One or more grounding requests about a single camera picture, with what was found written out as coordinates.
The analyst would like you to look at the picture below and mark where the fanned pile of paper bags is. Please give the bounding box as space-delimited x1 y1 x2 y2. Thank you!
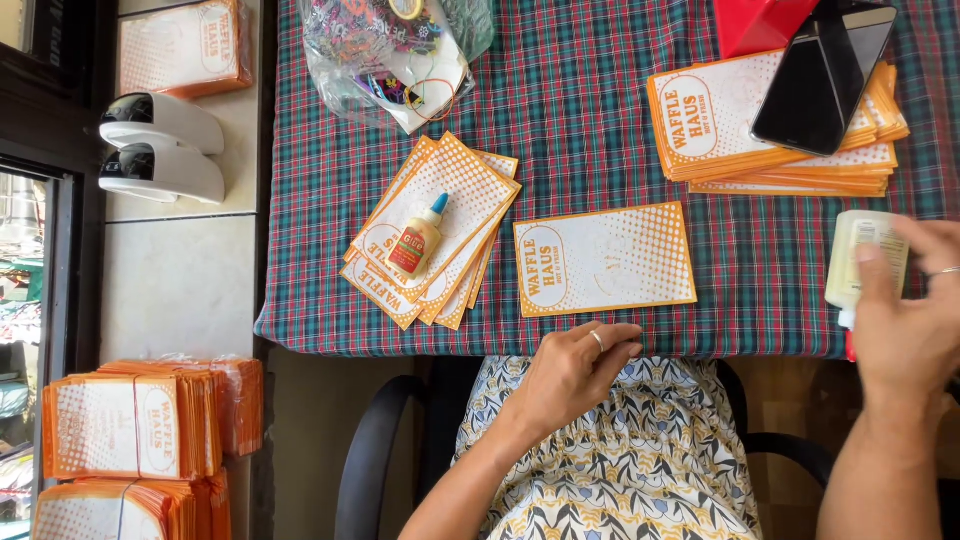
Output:
339 132 523 332

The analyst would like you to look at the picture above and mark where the plastic-wrapped paper bag bundle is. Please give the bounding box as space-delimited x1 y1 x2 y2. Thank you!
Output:
117 0 255 101
97 355 266 458

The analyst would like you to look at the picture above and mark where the large translucent glue bottle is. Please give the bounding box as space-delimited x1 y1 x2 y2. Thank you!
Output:
824 210 912 363

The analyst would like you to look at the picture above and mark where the red plastic object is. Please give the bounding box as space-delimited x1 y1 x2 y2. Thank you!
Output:
711 0 820 60

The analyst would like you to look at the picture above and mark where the single orange white paper bag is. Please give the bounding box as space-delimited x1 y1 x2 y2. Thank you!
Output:
513 201 699 319

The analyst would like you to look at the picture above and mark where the person's left hand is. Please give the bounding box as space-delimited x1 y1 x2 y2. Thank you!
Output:
510 322 645 447

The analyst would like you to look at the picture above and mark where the black smartphone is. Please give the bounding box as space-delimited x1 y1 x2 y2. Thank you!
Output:
750 0 899 158

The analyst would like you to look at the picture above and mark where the clear bag of colourful bands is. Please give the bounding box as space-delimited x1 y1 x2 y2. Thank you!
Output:
297 0 497 137

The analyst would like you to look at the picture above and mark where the floral patterned dress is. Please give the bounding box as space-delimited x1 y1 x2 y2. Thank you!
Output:
452 355 764 540

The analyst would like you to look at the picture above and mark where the banded bundle of paper bags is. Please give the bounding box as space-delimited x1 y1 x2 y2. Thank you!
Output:
31 468 234 540
41 372 225 482

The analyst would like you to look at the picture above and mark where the black office chair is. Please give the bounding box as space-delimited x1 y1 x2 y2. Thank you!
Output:
334 357 838 540

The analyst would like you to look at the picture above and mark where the small blue-capped glue bottle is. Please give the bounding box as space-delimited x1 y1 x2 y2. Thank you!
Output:
387 192 451 282

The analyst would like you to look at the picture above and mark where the tall stack of paper bags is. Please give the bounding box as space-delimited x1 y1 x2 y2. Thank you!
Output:
646 48 912 199

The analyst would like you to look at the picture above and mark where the person's right hand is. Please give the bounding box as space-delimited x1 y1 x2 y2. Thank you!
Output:
853 216 960 408

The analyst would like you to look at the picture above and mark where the green red plaid tablecloth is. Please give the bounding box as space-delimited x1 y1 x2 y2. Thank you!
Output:
253 0 960 360

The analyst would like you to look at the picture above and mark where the dark window frame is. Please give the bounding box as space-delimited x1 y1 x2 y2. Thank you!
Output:
0 0 120 540

